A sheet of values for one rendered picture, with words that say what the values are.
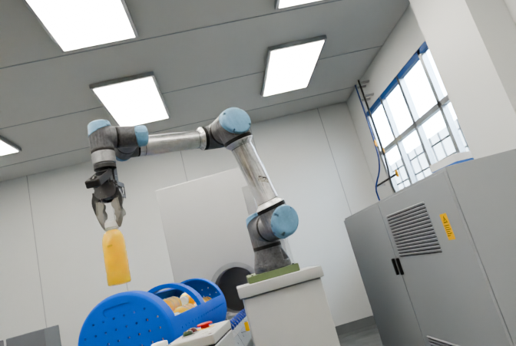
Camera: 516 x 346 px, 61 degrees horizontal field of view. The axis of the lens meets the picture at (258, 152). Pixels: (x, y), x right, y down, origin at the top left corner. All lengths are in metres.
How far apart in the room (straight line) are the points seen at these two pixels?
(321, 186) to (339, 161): 0.51
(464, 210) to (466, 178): 0.17
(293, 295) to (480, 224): 1.20
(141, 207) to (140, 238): 0.46
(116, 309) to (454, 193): 1.76
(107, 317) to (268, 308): 0.57
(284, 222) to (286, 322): 0.35
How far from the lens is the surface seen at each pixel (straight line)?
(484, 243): 2.51
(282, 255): 1.77
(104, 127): 1.53
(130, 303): 1.37
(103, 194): 1.47
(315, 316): 1.68
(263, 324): 1.66
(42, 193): 7.23
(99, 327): 1.41
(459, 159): 2.73
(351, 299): 6.77
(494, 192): 2.59
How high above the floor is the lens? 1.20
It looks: 15 degrees up
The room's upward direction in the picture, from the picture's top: 15 degrees counter-clockwise
